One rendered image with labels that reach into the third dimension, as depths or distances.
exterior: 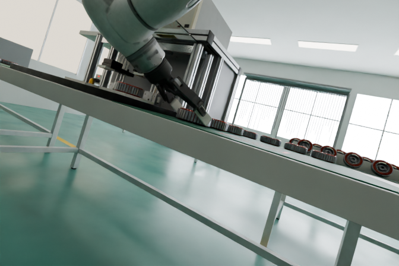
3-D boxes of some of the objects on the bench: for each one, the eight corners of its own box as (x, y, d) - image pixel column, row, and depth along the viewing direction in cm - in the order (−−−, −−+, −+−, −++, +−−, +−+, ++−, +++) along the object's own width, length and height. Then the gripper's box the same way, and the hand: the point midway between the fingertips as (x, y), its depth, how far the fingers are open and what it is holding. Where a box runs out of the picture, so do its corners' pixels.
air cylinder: (153, 105, 93) (157, 93, 93) (141, 101, 96) (144, 89, 96) (160, 107, 97) (164, 95, 97) (148, 104, 101) (151, 92, 101)
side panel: (201, 124, 96) (221, 57, 97) (196, 123, 98) (216, 56, 98) (223, 130, 121) (239, 76, 121) (218, 129, 122) (234, 75, 123)
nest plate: (125, 96, 74) (126, 93, 74) (98, 88, 81) (99, 85, 81) (152, 105, 87) (154, 102, 87) (127, 97, 94) (129, 95, 94)
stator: (187, 122, 60) (191, 109, 60) (169, 116, 69) (172, 104, 69) (216, 130, 67) (219, 119, 67) (196, 123, 76) (199, 113, 76)
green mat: (472, 218, 23) (473, 216, 23) (111, 101, 52) (111, 100, 52) (345, 167, 106) (345, 167, 106) (232, 133, 135) (232, 132, 135)
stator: (194, 122, 82) (197, 113, 82) (206, 126, 92) (209, 117, 92) (220, 130, 77) (223, 120, 77) (230, 133, 87) (233, 124, 87)
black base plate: (112, 101, 55) (115, 92, 55) (9, 67, 86) (10, 62, 86) (196, 123, 96) (198, 118, 96) (107, 95, 127) (108, 92, 127)
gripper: (128, 73, 66) (169, 120, 77) (164, 73, 46) (212, 136, 57) (145, 58, 68) (183, 105, 79) (187, 52, 48) (229, 116, 59)
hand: (193, 116), depth 68 cm, fingers open, 13 cm apart
